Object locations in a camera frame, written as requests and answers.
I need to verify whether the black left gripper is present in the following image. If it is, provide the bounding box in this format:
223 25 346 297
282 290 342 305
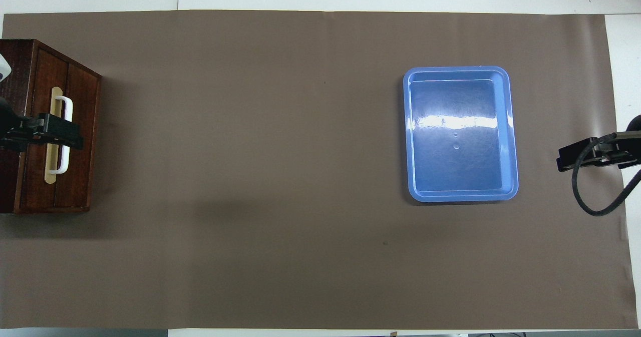
0 102 84 152

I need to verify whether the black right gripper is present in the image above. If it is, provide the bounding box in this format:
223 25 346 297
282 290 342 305
557 131 641 172

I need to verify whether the wooden drawer with white handle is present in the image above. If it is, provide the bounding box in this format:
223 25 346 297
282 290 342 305
23 47 99 209

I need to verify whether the dark wooden drawer cabinet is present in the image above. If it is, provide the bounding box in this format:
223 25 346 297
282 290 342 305
0 39 102 214

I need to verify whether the blue plastic tray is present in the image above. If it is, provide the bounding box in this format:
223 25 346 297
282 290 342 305
403 66 519 203

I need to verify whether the brown table mat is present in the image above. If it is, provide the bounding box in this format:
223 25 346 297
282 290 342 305
0 10 637 330

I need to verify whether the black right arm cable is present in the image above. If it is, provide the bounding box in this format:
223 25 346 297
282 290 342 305
572 133 641 216

